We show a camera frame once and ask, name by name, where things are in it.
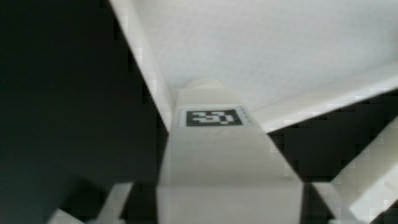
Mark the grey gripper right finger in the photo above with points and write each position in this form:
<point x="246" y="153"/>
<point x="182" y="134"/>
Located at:
<point x="344" y="216"/>

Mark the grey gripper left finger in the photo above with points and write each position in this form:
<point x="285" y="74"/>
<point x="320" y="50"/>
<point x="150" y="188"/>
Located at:
<point x="111" y="212"/>

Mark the white desk leg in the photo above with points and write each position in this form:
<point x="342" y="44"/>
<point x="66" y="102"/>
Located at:
<point x="228" y="182"/>

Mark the white desk top tray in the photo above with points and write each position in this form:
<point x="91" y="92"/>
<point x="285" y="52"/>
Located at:
<point x="301" y="53"/>

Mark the white front fence bar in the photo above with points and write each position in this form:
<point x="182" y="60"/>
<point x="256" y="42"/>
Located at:
<point x="367" y="181"/>

